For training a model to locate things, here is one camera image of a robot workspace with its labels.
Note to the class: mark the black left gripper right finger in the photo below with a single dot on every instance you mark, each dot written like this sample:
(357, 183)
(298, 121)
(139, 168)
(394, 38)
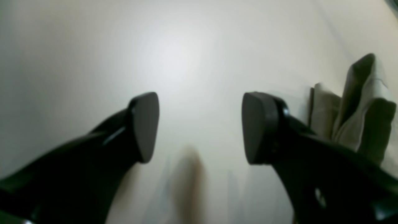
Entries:
(326, 183)

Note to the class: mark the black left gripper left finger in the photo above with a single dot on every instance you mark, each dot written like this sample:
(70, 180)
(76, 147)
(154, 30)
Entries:
(77, 182)

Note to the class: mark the beige grey t-shirt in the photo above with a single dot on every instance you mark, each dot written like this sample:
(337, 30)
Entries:
(363, 118)

